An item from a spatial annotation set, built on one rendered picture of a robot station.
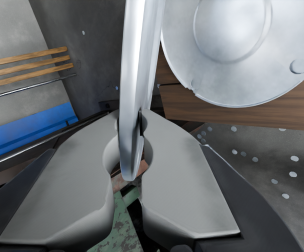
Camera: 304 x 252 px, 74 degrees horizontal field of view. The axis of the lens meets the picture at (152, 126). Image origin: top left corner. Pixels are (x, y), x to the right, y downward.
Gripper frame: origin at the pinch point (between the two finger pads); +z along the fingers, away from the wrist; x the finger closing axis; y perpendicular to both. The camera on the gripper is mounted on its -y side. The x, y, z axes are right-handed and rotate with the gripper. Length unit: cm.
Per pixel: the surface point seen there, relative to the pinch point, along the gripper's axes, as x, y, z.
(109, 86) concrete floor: -22, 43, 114
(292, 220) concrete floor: 58, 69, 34
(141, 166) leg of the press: -0.8, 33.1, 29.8
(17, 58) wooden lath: -82, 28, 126
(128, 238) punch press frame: -6, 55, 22
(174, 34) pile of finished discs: 6.9, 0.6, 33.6
